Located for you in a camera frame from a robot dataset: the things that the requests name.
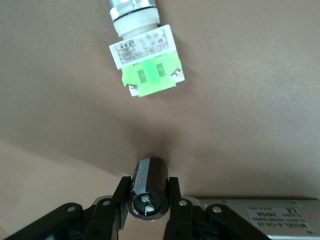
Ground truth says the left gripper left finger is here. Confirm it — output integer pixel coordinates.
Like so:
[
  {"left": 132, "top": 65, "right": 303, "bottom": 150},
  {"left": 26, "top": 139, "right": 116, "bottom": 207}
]
[{"left": 4, "top": 176, "right": 133, "bottom": 240}]

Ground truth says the silver mesh power supply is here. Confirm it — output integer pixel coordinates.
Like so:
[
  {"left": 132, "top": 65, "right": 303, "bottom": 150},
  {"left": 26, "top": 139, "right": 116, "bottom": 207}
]
[{"left": 189, "top": 196, "right": 320, "bottom": 240}]

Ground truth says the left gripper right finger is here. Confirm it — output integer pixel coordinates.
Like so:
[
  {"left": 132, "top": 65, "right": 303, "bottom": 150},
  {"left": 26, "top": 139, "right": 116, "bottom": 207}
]
[{"left": 163, "top": 176, "right": 271, "bottom": 240}]

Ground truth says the black cylindrical capacitor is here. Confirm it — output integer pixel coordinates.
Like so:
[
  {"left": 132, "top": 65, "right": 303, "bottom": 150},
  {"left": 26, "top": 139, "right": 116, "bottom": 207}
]
[{"left": 125, "top": 156, "right": 171, "bottom": 222}]

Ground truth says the green white pushbutton switch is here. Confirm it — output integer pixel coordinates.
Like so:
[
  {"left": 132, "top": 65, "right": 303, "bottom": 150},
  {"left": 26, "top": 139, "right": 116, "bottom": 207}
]
[{"left": 106, "top": 0, "right": 186, "bottom": 98}]

